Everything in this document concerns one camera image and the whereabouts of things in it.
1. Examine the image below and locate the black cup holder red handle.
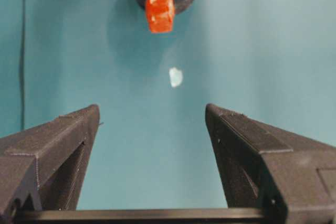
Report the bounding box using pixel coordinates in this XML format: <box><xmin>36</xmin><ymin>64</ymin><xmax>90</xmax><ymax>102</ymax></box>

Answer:
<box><xmin>125</xmin><ymin>0</ymin><xmax>203</xmax><ymax>34</ymax></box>

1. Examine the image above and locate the blue-green table cloth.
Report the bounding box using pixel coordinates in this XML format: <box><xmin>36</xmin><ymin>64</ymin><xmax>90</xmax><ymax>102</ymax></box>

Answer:
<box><xmin>0</xmin><ymin>0</ymin><xmax>336</xmax><ymax>224</ymax></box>

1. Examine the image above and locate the small white paper scrap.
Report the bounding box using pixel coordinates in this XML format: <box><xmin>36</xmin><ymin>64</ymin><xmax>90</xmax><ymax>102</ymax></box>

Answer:
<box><xmin>168</xmin><ymin>66</ymin><xmax>184</xmax><ymax>88</ymax></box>

